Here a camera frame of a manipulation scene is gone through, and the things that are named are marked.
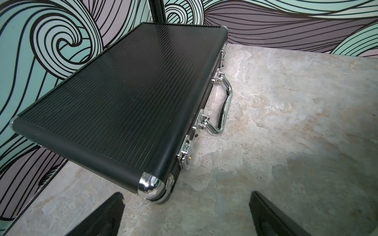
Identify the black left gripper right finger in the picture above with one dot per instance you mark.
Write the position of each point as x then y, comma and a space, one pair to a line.
269, 220

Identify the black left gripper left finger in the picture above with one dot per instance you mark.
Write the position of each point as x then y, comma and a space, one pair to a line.
104, 221

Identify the black corner frame post left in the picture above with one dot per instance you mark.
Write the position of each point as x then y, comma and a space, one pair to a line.
157, 10

